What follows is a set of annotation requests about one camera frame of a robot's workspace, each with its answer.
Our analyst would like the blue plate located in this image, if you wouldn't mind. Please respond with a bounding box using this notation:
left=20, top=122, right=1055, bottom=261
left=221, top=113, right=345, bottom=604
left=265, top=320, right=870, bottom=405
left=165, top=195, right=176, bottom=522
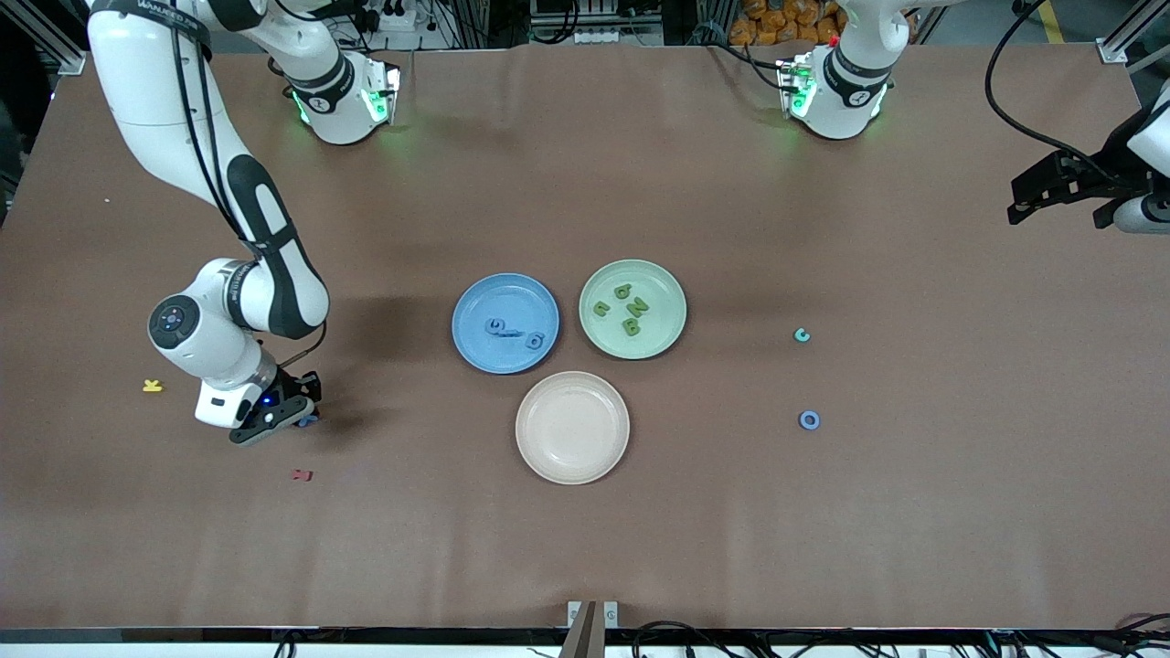
left=452, top=272, right=560, bottom=376

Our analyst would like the beige plate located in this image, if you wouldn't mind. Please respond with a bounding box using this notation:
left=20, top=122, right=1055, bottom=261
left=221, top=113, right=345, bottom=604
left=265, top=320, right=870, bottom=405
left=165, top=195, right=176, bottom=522
left=515, top=370, right=631, bottom=485

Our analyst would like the brown table cover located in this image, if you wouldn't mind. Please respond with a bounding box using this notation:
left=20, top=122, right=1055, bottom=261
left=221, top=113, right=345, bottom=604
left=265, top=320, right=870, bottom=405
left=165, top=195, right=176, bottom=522
left=0, top=41, right=1170, bottom=631

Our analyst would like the green plate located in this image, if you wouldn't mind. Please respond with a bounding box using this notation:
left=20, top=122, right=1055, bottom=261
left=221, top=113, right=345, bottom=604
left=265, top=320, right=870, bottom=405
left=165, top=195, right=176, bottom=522
left=579, top=259, right=688, bottom=360

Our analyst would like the white power strip with plugs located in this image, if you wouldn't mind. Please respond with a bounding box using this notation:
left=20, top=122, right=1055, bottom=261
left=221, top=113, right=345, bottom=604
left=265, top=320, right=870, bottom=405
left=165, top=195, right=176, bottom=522
left=361, top=0, right=423, bottom=33

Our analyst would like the aluminium frame post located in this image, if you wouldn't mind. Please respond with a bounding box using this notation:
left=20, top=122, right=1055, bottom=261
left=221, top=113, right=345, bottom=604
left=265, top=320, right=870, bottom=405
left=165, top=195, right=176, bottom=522
left=1097, top=0, right=1170, bottom=65
left=0, top=0, right=88, bottom=76

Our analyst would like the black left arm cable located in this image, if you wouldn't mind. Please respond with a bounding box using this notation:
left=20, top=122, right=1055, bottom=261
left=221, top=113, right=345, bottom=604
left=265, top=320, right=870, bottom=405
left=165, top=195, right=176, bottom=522
left=984, top=0, right=1112, bottom=170

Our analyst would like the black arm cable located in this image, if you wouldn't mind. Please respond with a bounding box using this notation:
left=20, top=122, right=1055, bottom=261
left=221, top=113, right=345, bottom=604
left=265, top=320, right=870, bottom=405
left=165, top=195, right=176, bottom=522
left=984, top=0, right=1112, bottom=170
left=169, top=0, right=328, bottom=371

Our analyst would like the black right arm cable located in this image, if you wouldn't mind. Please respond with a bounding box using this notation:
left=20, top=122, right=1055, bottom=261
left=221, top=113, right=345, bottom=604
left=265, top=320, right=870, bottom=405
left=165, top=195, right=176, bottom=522
left=169, top=0, right=328, bottom=371

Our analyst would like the black base cable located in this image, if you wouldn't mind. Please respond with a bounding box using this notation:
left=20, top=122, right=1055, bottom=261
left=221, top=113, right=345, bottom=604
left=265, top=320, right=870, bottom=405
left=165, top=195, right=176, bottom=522
left=708, top=41, right=789, bottom=92

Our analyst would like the metal table edge bracket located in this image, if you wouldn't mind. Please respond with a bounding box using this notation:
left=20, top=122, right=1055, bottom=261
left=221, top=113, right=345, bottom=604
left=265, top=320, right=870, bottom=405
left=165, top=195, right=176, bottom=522
left=567, top=600, right=620, bottom=658

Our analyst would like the black cable bundle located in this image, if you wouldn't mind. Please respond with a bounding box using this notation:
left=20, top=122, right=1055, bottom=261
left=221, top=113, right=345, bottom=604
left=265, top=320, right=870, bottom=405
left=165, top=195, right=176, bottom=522
left=631, top=620, right=796, bottom=658

